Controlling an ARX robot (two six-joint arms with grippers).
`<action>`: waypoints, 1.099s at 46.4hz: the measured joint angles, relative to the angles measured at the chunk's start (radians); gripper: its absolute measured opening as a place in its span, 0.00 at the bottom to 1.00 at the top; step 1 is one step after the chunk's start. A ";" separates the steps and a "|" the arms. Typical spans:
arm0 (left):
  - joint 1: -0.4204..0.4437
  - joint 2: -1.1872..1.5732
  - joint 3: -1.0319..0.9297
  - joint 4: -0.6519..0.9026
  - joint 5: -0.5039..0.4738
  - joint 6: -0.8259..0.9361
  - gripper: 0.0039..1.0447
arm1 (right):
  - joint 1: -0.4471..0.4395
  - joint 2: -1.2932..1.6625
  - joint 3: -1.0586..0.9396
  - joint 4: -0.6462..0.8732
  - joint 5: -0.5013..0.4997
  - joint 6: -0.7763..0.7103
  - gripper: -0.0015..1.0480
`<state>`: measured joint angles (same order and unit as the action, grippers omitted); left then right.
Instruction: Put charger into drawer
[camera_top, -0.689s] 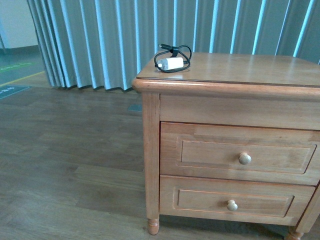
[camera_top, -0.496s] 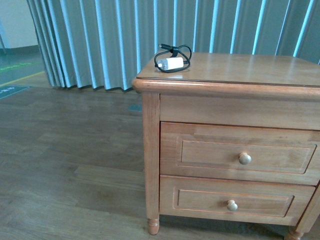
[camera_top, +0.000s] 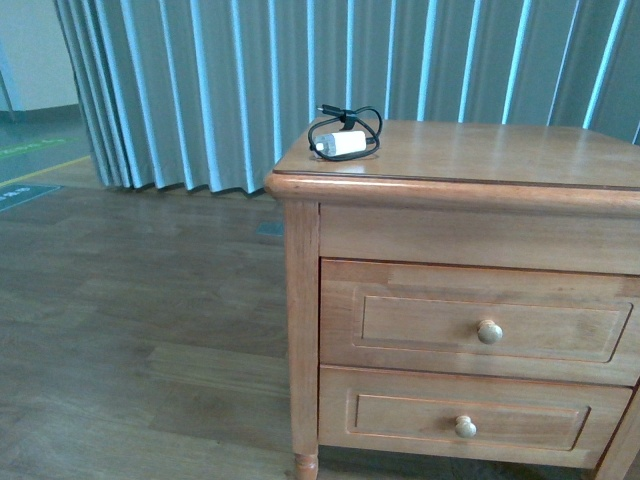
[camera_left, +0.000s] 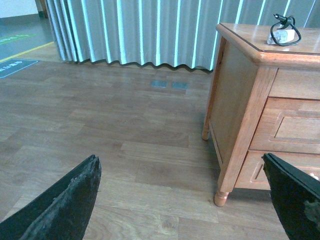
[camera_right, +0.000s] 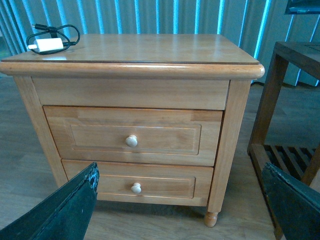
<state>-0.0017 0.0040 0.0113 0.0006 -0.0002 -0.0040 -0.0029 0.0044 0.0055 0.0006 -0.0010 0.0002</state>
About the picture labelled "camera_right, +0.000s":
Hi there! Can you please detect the wooden drawer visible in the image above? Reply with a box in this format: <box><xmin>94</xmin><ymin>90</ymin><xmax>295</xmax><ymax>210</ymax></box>
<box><xmin>61</xmin><ymin>158</ymin><xmax>214</xmax><ymax>207</ymax></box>
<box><xmin>44</xmin><ymin>106</ymin><xmax>223</xmax><ymax>166</ymax></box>

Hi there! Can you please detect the round drawer knob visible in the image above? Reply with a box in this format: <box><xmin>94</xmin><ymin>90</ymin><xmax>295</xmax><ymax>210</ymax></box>
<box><xmin>131</xmin><ymin>182</ymin><xmax>142</xmax><ymax>195</ymax></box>
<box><xmin>125</xmin><ymin>134</ymin><xmax>138</xmax><ymax>148</ymax></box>

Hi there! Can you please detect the round lower drawer knob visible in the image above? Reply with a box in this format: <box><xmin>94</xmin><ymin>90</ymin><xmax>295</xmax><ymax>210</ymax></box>
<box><xmin>131</xmin><ymin>182</ymin><xmax>142</xmax><ymax>195</ymax></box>

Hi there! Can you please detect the light wooden nightstand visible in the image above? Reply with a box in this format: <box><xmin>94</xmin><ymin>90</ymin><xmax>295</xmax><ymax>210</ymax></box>
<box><xmin>0</xmin><ymin>34</ymin><xmax>265</xmax><ymax>227</ymax></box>

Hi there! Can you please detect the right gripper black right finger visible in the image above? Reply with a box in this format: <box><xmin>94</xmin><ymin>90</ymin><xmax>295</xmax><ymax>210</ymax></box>
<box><xmin>262</xmin><ymin>162</ymin><xmax>320</xmax><ymax>240</ymax></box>

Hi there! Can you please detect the dark wooden side table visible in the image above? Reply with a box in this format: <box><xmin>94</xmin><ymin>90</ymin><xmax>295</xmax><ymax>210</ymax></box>
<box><xmin>247</xmin><ymin>41</ymin><xmax>320</xmax><ymax>240</ymax></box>

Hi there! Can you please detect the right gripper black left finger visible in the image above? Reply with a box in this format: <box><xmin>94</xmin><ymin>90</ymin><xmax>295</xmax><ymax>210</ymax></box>
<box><xmin>0</xmin><ymin>162</ymin><xmax>100</xmax><ymax>240</ymax></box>

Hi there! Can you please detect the white charger with black cable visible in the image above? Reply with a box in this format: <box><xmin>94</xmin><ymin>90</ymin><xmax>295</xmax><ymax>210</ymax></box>
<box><xmin>25</xmin><ymin>23</ymin><xmax>81</xmax><ymax>55</ymax></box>

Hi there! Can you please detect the grey pleated curtain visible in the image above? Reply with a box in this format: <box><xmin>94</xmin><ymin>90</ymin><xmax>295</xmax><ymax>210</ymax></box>
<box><xmin>0</xmin><ymin>0</ymin><xmax>320</xmax><ymax>67</ymax></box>

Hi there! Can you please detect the round upper drawer knob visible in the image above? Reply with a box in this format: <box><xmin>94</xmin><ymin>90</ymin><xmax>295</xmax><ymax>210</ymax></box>
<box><xmin>125</xmin><ymin>134</ymin><xmax>138</xmax><ymax>148</ymax></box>

